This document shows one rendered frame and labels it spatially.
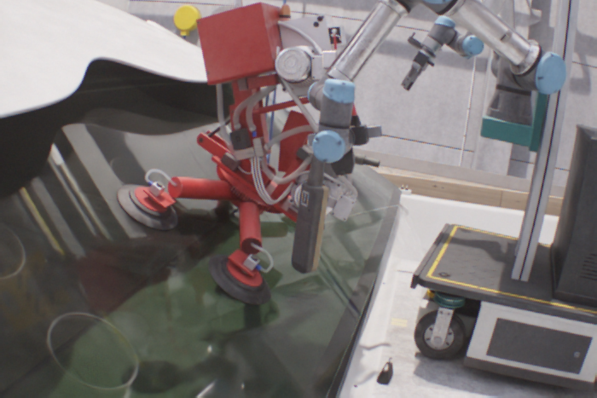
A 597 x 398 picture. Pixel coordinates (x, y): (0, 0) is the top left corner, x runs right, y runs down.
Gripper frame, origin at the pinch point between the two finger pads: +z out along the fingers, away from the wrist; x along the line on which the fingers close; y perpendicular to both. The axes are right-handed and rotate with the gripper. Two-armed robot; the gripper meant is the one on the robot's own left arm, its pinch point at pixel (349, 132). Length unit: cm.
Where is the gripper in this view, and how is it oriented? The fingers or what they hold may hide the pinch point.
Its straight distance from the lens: 166.3
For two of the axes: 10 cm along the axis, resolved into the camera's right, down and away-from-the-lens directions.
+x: -9.6, 1.2, 2.6
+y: -1.6, -9.8, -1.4
